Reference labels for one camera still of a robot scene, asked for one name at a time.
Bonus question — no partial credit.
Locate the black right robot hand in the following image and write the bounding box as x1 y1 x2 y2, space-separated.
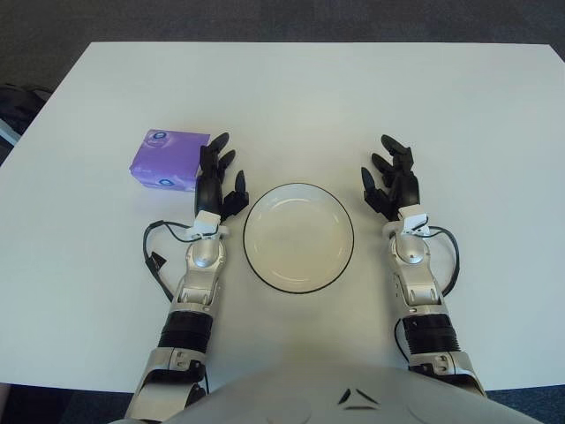
360 133 420 222

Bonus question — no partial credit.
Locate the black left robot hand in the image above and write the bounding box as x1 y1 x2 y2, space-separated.
193 130 251 221

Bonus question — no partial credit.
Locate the purple tissue paper pack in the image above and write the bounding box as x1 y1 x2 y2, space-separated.
129 127 212 194

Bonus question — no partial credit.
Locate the white plate with black rim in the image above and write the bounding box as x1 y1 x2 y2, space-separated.
242 182 357 294

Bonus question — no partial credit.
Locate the dark bag on floor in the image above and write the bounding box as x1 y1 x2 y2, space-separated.
0 83 54 151

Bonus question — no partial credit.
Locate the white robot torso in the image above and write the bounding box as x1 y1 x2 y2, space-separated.
162 358 538 424

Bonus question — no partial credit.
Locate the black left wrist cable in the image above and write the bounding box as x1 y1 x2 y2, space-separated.
143 219 208 304

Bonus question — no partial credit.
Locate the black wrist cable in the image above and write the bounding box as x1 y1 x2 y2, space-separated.
143 219 208 304
426 225 461 297

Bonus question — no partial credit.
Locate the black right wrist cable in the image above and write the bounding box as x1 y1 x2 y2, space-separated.
426 225 461 297

